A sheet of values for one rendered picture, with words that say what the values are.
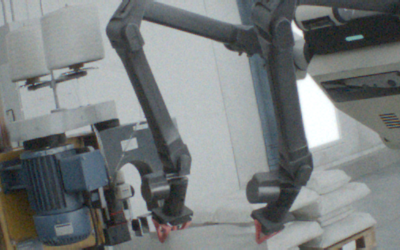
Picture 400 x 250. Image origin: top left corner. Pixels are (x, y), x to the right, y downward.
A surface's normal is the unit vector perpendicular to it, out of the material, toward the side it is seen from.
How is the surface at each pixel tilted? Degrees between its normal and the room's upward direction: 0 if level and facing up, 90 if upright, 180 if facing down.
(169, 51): 90
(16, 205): 90
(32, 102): 90
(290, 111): 120
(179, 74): 90
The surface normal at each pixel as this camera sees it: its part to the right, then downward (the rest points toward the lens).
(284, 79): 0.36, 0.47
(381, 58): -0.63, -0.64
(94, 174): 0.89, -0.15
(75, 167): -0.43, 0.13
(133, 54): 0.59, 0.36
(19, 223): 0.63, -0.08
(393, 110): -0.45, 0.77
